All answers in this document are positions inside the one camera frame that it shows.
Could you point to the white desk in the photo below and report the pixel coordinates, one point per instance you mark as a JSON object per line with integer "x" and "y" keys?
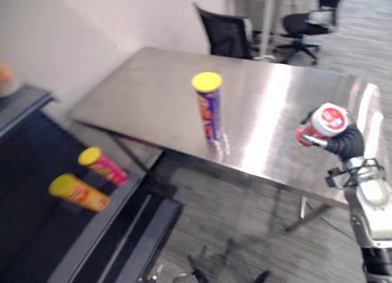
{"x": 254, "y": 7}

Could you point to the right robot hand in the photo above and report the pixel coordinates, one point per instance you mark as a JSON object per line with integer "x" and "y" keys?
{"x": 346, "y": 142}

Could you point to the black mesh office chair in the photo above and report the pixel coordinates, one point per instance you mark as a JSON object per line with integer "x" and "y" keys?
{"x": 228, "y": 35}

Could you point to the black swivel office chair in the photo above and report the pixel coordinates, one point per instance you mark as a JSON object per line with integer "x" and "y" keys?
{"x": 309, "y": 22}

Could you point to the red white gum jar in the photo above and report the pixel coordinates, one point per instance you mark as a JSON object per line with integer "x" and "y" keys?
{"x": 324, "y": 120}

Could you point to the black metal shelf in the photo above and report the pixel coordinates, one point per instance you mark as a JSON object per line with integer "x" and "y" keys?
{"x": 70, "y": 203}

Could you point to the orange chips can yellow lid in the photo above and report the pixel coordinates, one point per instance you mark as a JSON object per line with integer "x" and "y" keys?
{"x": 78, "y": 192}

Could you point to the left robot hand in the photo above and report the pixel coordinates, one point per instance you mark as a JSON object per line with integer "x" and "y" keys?
{"x": 196, "y": 272}

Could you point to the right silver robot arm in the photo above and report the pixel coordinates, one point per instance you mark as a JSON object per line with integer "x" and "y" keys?
{"x": 369, "y": 203}

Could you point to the purple chips can yellow lid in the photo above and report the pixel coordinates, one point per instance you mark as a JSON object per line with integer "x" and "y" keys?
{"x": 209, "y": 110}

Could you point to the stainless steel table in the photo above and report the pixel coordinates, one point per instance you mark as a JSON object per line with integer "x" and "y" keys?
{"x": 232, "y": 117}

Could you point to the orange item on shelf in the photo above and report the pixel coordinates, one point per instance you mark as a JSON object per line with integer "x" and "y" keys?
{"x": 6, "y": 79}

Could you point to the pink chips can yellow lid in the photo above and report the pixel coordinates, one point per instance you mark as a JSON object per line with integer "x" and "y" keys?
{"x": 102, "y": 165}

